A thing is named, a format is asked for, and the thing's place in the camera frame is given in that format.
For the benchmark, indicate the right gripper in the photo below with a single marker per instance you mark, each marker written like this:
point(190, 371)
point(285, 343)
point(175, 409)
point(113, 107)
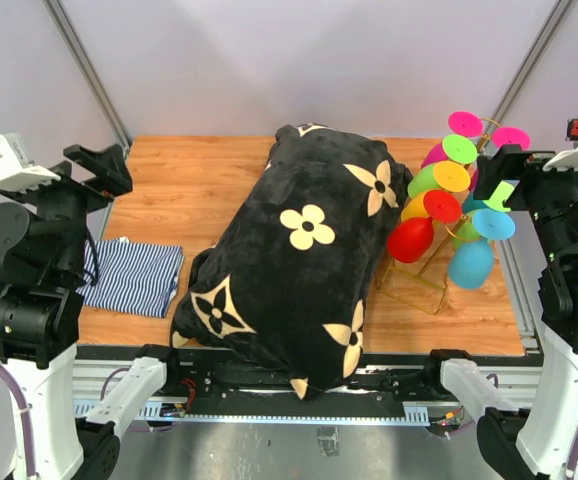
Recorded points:
point(510, 160)

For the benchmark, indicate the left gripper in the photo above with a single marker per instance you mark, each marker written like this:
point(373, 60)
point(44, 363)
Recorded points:
point(111, 171)

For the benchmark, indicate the light green wine glass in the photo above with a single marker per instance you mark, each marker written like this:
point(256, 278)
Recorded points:
point(465, 233)

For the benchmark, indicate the blue wine glass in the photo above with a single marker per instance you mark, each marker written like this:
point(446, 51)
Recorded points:
point(472, 263)

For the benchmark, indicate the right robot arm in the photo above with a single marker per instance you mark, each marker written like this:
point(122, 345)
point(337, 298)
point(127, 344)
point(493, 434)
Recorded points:
point(540, 442)

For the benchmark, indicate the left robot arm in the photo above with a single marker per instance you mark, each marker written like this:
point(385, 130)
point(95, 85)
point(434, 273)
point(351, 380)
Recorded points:
point(43, 241)

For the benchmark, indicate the pink base rear glass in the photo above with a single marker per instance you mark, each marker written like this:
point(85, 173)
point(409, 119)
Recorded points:
point(509, 135)

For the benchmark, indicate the pink base wine glass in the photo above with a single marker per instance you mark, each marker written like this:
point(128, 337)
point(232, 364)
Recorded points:
point(465, 123)

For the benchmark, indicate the red wine glass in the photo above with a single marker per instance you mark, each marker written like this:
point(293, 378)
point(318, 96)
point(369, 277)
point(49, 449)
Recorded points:
point(411, 239)

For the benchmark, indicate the teal glass green base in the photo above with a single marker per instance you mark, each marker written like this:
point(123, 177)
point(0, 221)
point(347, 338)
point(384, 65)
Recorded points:
point(494, 202)

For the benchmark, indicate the magenta glass green base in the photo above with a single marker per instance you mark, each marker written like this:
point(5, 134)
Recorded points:
point(452, 147)

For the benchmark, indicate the green glass yellow base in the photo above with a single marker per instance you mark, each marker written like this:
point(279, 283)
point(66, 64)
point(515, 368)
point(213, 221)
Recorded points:
point(446, 175)

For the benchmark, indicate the blue white striped cloth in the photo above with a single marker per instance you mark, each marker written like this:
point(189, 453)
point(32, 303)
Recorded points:
point(131, 277)

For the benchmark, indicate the black floral plush pillow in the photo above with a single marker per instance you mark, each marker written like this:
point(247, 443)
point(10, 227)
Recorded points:
point(286, 285)

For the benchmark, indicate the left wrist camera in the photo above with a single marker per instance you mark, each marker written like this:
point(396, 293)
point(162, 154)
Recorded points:
point(18, 173)

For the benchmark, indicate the gold wire glass rack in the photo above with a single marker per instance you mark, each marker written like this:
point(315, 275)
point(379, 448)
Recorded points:
point(423, 284)

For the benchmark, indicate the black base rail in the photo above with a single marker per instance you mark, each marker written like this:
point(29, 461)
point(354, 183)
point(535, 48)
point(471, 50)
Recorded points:
point(215, 386)

